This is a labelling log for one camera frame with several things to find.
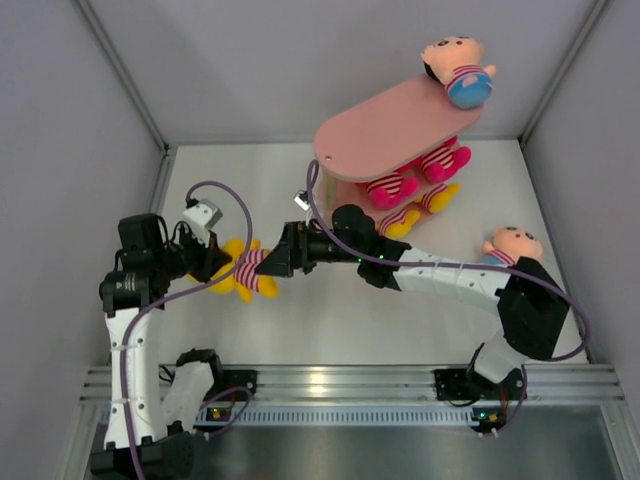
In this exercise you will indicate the yellow plush toy under shelf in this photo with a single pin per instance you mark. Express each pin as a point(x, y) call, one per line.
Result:
point(438, 199)

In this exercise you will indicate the boy doll on shelf top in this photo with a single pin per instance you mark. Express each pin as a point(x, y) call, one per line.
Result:
point(455, 63)

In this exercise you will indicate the aluminium mounting rail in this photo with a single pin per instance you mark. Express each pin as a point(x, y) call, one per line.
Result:
point(550, 384)

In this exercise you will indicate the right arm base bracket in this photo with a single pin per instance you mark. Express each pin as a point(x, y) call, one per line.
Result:
point(464, 387)

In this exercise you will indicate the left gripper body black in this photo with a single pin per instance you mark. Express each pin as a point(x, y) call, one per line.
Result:
point(177, 258)

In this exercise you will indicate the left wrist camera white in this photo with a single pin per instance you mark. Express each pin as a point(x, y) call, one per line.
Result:
point(201, 216)

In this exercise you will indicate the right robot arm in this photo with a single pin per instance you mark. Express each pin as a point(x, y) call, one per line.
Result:
point(529, 304)

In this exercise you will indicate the pink white panda plush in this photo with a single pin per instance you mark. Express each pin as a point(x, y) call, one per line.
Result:
point(444, 161)
point(388, 191)

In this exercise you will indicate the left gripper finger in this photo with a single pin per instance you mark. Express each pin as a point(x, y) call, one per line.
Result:
point(215, 257)
point(205, 272)

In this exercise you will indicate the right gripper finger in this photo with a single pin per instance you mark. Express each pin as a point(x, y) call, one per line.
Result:
point(287, 248)
point(275, 267)

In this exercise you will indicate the yellow plush toy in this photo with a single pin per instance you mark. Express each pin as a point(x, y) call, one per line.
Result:
point(245, 281)
point(438, 199)
point(398, 224)

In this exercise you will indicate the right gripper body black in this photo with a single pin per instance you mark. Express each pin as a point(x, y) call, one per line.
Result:
point(321, 248)

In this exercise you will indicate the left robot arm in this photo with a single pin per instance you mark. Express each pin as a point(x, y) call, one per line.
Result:
point(148, 434)

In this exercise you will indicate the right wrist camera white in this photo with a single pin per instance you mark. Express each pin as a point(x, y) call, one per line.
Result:
point(301, 199)

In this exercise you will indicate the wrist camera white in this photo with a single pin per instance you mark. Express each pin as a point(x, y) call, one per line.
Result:
point(301, 199)
point(201, 216)

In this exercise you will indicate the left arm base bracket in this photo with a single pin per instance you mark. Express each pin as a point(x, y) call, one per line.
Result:
point(223, 379)

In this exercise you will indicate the boy doll blue shorts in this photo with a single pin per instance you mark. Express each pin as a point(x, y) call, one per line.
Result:
point(509, 244)

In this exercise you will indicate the slotted cable duct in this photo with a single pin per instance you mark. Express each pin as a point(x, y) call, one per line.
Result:
point(263, 415)

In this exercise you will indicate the pink three-tier shelf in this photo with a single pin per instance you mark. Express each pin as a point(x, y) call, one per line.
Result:
point(385, 133)

